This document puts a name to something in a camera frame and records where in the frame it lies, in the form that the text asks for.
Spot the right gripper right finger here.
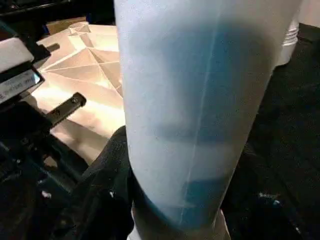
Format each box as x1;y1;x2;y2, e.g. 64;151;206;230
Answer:
220;150;320;240

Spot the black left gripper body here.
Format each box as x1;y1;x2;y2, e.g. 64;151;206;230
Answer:
0;92;88;211

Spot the white round container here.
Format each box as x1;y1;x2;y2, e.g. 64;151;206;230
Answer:
274;20;301;67

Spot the white plastic table leg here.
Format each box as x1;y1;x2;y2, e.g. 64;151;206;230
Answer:
114;0;303;240

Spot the black plastic mat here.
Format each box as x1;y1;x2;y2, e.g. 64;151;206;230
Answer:
0;22;320;240

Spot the yellow cardboard box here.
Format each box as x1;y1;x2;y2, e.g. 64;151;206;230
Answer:
45;16;89;37

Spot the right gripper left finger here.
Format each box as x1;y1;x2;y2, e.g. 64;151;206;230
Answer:
49;125;137;240

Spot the white plastic table top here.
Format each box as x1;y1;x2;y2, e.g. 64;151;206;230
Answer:
30;21;127;166

